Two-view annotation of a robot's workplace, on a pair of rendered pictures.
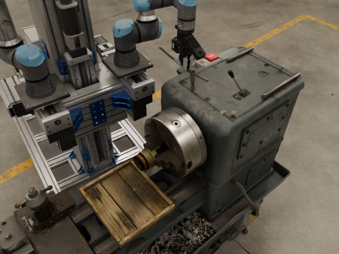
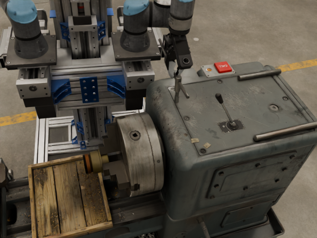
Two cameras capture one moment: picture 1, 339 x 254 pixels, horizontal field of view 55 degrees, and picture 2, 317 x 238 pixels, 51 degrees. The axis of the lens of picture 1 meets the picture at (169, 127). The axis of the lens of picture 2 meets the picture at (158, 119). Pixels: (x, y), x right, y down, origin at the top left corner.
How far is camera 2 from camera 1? 46 cm
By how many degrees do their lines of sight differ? 13
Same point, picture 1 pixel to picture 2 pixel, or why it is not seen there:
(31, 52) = (22, 7)
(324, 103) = not seen: outside the picture
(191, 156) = (140, 179)
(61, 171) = (58, 133)
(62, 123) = (38, 90)
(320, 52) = not seen: outside the picture
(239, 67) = (249, 90)
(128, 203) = (68, 200)
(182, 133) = (136, 149)
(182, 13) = (173, 8)
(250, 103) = (235, 141)
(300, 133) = not seen: outside the picture
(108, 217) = (39, 208)
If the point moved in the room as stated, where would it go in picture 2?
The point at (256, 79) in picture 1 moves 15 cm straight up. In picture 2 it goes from (261, 112) to (274, 82)
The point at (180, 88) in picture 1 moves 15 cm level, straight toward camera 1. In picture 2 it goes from (164, 94) to (147, 119)
